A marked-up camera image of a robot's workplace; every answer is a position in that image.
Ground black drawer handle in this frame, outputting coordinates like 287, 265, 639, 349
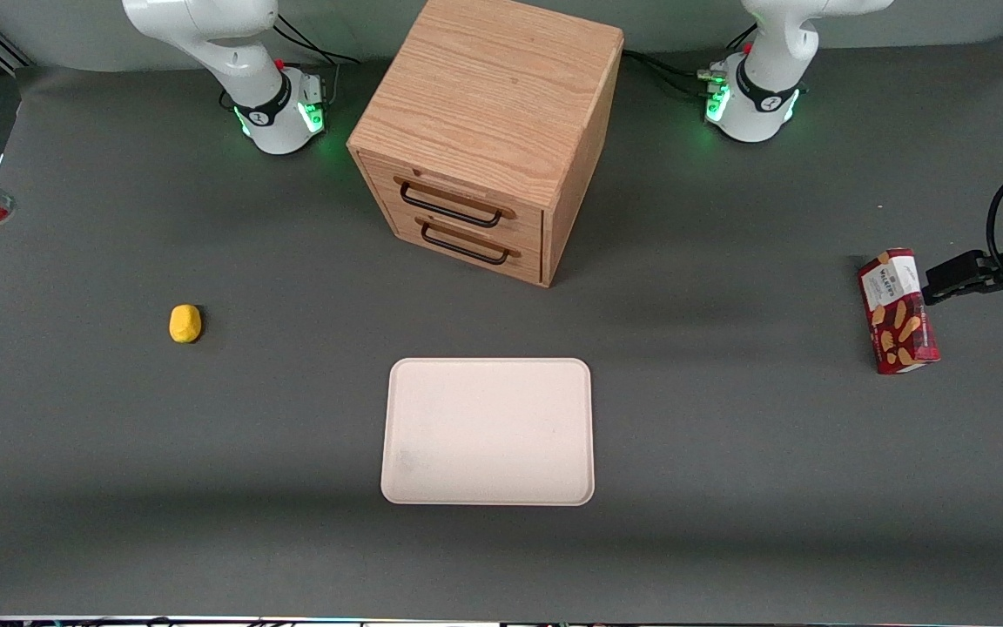
399, 179, 504, 229
419, 222, 511, 266

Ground yellow lemon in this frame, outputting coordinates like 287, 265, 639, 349
169, 304, 203, 344

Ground red cookie box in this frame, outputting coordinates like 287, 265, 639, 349
857, 248, 941, 375

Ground wooden drawer cabinet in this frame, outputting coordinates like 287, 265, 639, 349
347, 0, 625, 288

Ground black base cables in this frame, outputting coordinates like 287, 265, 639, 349
272, 16, 361, 67
622, 49, 724, 98

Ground wooden drawer front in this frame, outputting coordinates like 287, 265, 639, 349
382, 204, 545, 287
359, 152, 546, 250

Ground beige rectangular tray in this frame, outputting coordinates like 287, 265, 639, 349
380, 358, 596, 507

